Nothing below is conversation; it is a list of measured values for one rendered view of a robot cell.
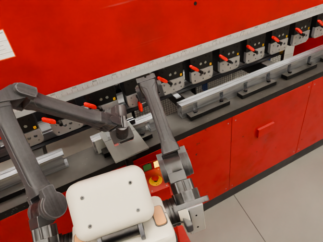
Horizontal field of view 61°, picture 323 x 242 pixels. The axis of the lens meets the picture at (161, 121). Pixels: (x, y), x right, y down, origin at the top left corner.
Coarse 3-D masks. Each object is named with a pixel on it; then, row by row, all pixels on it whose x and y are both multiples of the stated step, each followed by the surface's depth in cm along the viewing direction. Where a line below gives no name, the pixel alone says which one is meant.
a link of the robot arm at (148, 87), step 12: (144, 84) 104; (156, 84) 106; (144, 96) 113; (156, 96) 101; (156, 108) 99; (156, 120) 97; (168, 132) 94; (168, 144) 92; (156, 156) 92; (168, 156) 95; (180, 156) 89; (192, 168) 88; (168, 180) 89
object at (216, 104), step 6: (216, 102) 177; (228, 102) 177; (204, 108) 174; (210, 108) 173; (216, 108) 174; (186, 114) 171; (192, 114) 170; (198, 114) 169; (204, 114) 172; (192, 120) 169
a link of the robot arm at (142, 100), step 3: (159, 81) 113; (159, 84) 112; (135, 87) 114; (138, 87) 113; (159, 87) 113; (138, 90) 112; (159, 90) 114; (162, 90) 114; (138, 93) 112; (159, 93) 114; (162, 93) 114; (138, 96) 113; (141, 96) 113; (159, 96) 114; (141, 99) 114; (144, 99) 114; (141, 102) 115; (147, 102) 114
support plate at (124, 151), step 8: (104, 136) 147; (136, 136) 144; (112, 144) 141; (120, 144) 140; (128, 144) 140; (136, 144) 139; (144, 144) 138; (112, 152) 136; (120, 152) 136; (128, 152) 135; (136, 152) 134; (120, 160) 132
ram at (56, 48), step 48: (0, 0) 99; (48, 0) 106; (96, 0) 114; (144, 0) 123; (192, 0) 134; (240, 0) 147; (288, 0) 164; (48, 48) 114; (96, 48) 124; (144, 48) 135
